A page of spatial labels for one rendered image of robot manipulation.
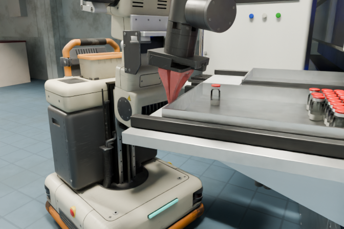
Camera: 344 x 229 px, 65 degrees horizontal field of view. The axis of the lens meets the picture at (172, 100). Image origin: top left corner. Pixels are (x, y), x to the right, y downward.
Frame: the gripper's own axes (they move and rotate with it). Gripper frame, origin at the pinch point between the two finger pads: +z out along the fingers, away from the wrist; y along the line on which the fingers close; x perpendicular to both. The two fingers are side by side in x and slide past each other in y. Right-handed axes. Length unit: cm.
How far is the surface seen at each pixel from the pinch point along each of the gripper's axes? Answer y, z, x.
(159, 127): 1.9, 2.4, -8.0
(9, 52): -471, 107, 291
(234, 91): 8.0, 0.4, 20.0
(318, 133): 25.1, -3.0, -4.5
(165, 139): 4.4, 2.7, -10.6
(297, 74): 21, -2, 55
